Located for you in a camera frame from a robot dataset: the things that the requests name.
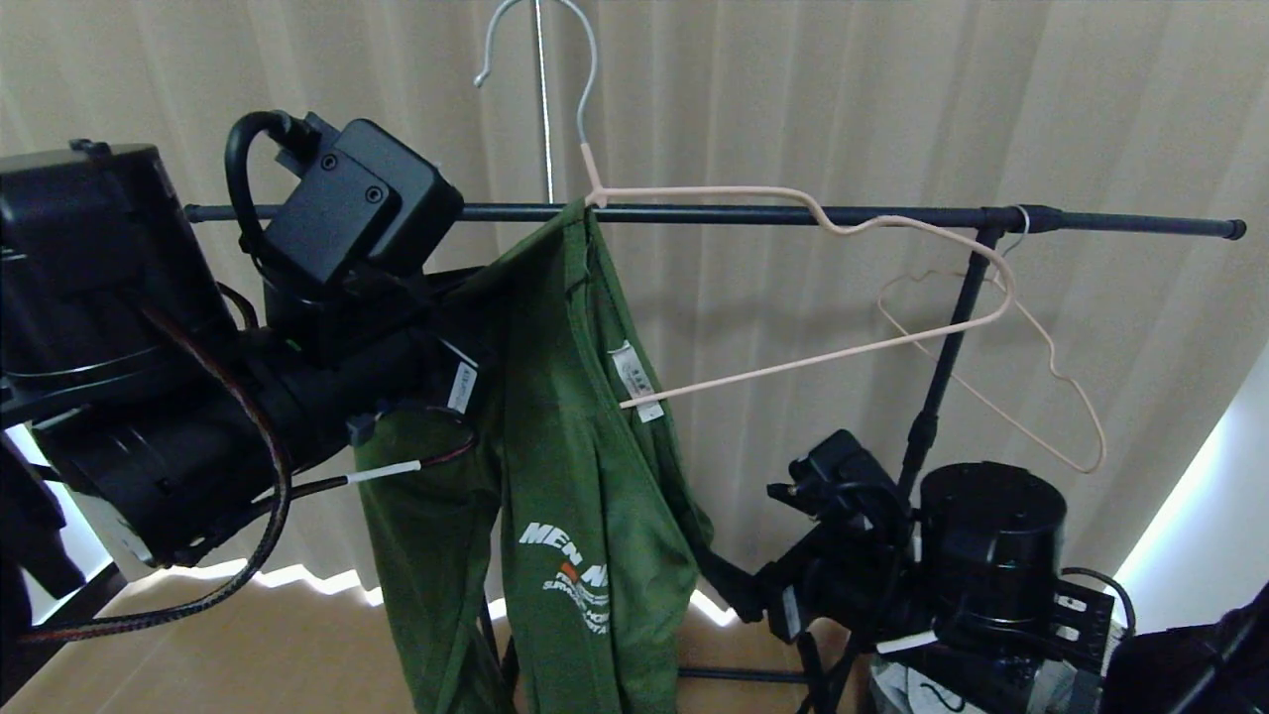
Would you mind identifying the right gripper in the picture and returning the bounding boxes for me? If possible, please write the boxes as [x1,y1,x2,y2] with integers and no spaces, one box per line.
[758,524,918,646]

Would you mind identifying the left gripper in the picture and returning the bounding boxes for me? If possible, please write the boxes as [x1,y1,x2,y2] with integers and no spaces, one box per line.
[248,270,502,462]

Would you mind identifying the pale grey shorts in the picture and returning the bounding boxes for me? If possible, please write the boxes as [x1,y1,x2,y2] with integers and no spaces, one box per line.
[872,659,1077,714]

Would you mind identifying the pink clothes hanger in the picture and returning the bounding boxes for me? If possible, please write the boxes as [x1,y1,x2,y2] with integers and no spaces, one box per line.
[876,205,1107,475]
[473,0,1018,411]

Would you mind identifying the green long-sleeved shirt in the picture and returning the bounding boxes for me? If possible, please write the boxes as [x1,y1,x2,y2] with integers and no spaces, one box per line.
[354,196,717,714]

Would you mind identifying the black clothes rack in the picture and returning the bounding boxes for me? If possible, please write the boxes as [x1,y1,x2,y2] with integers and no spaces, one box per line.
[183,202,1247,714]

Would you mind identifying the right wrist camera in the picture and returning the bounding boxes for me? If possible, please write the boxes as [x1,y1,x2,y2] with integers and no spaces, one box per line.
[766,428,898,532]

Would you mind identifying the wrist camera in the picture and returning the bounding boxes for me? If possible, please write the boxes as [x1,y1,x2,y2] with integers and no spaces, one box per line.
[260,114,465,338]
[766,428,898,532]

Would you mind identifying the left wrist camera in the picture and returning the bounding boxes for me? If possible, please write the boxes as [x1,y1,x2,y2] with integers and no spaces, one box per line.
[260,114,465,338]

